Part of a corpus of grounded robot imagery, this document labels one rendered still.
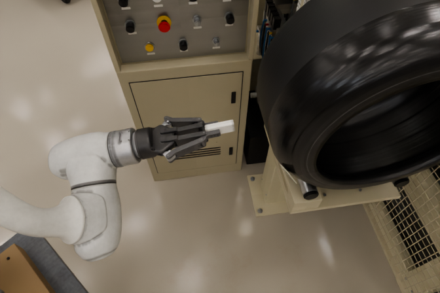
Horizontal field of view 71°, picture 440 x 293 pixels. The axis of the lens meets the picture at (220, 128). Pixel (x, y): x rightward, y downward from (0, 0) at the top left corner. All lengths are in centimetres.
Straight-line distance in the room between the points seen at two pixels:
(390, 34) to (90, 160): 65
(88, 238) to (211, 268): 111
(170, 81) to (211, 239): 93
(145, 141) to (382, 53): 51
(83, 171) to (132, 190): 125
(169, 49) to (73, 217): 77
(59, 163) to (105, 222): 17
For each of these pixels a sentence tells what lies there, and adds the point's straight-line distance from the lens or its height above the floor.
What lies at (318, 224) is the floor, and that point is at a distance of 193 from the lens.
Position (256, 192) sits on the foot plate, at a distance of 193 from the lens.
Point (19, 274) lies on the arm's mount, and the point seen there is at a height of 72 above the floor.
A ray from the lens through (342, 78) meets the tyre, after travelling 60.
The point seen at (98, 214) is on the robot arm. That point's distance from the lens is 74.
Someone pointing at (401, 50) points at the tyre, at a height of 141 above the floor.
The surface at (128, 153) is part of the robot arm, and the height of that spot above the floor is 113.
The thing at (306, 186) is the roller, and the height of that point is 92.
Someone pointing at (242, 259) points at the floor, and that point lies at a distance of 180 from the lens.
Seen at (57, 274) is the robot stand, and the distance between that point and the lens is 123.
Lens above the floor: 173
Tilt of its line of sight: 52 degrees down
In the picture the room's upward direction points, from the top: straight up
